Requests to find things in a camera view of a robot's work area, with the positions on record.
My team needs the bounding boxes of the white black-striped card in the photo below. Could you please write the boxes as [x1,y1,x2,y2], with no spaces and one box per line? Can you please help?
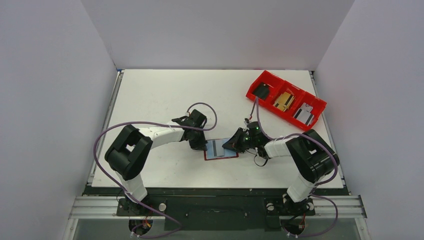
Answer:
[207,138,225,158]

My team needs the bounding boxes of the red leather card holder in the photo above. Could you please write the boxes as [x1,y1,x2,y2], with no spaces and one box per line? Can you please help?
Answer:
[204,138,239,161]

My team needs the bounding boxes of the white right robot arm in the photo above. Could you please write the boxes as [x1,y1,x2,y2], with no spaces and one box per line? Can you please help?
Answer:
[222,121,340,204]

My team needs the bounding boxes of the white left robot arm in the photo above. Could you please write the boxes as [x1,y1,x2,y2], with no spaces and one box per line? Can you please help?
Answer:
[104,109,207,203]

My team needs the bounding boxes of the black cards in bin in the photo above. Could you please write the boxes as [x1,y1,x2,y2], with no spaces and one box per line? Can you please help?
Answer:
[252,82,270,101]

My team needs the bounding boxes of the gold cards in bin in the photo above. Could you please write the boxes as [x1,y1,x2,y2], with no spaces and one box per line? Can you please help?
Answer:
[273,92,295,112]

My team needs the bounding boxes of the silver cards in bin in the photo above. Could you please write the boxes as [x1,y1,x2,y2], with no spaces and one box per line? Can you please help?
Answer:
[293,102,315,126]

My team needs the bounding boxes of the red three-compartment bin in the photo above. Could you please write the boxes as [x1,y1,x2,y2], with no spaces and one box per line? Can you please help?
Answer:
[246,70,327,131]

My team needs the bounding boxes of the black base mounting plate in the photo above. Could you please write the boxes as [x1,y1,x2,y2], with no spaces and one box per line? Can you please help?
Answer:
[71,187,348,231]

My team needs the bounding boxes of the aluminium front rail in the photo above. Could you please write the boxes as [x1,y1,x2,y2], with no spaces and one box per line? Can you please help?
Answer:
[69,195,367,220]

